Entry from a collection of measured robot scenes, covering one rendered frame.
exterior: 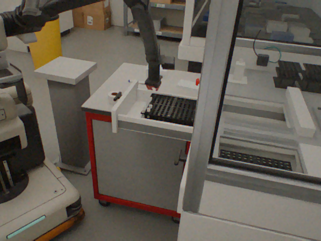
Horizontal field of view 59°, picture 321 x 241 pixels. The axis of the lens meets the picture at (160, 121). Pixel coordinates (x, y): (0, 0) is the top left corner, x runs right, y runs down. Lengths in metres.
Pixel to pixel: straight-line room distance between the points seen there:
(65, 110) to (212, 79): 1.54
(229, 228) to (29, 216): 1.14
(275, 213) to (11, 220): 1.28
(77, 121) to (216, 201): 1.44
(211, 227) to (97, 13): 5.03
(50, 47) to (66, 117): 1.81
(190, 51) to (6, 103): 1.14
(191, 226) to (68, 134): 1.47
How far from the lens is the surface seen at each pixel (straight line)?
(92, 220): 1.90
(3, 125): 1.32
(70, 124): 2.01
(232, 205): 0.67
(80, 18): 5.67
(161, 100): 1.21
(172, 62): 1.32
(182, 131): 1.07
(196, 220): 0.72
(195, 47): 1.90
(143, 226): 1.85
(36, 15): 1.11
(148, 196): 1.71
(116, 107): 1.09
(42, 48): 3.69
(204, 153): 0.58
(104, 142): 1.55
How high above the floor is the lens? 1.48
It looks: 33 degrees down
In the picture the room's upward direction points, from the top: 4 degrees clockwise
